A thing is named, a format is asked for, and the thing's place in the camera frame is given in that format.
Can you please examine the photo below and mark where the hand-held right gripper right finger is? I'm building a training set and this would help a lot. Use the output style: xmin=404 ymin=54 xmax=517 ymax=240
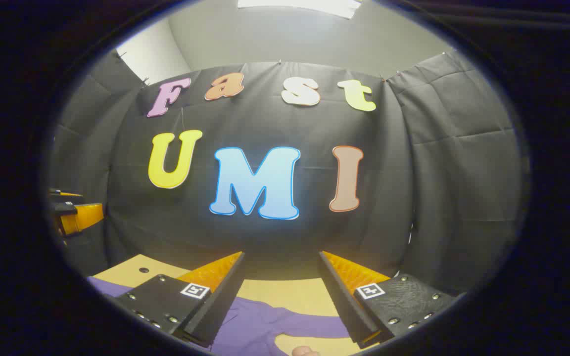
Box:
xmin=319 ymin=251 xmax=459 ymax=349

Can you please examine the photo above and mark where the purple knit cardigan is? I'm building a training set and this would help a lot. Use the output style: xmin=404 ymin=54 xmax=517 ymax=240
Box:
xmin=87 ymin=276 xmax=360 ymax=356

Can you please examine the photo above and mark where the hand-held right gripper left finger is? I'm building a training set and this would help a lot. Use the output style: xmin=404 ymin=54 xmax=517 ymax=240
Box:
xmin=112 ymin=251 xmax=246 ymax=348

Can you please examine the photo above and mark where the white ceiling light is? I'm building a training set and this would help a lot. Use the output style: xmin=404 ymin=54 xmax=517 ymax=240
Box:
xmin=237 ymin=0 xmax=363 ymax=19

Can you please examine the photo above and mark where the black backdrop cloth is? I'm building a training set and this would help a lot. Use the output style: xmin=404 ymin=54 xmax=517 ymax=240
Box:
xmin=47 ymin=49 xmax=523 ymax=297

